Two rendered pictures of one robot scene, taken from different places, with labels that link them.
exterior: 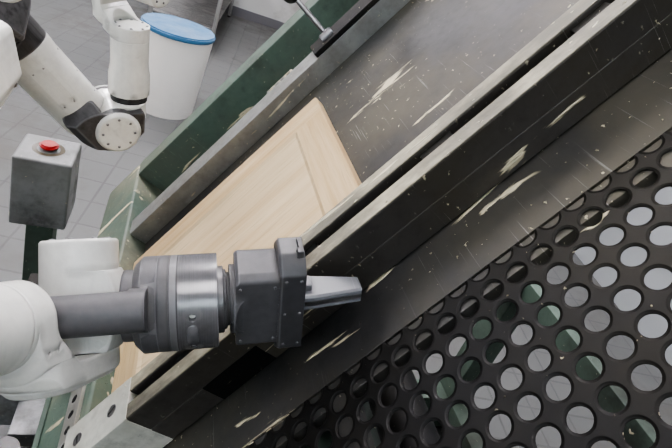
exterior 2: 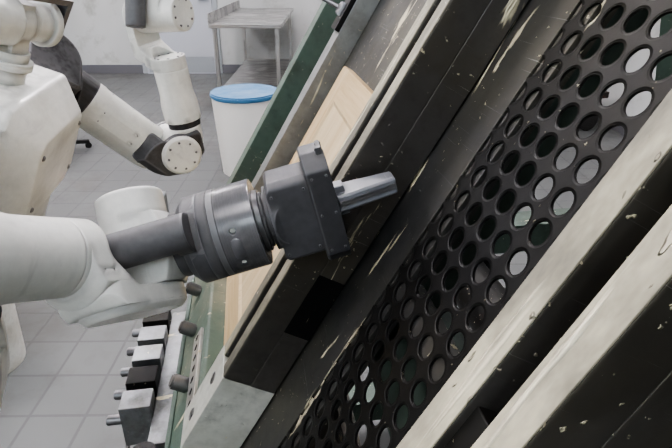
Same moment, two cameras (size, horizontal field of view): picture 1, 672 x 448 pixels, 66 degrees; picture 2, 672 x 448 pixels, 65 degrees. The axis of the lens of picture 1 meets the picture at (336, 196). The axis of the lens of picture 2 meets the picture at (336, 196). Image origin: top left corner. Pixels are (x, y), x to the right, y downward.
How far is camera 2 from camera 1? 0.16 m
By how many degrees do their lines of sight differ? 13
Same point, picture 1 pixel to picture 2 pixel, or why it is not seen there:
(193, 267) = (225, 190)
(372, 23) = not seen: outside the picture
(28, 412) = (162, 424)
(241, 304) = (276, 212)
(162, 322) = (206, 241)
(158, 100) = not seen: hidden behind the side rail
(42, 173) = not seen: hidden behind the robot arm
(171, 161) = not seen: hidden behind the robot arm
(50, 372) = (111, 288)
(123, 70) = (171, 98)
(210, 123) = (269, 137)
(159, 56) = (233, 122)
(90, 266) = (137, 209)
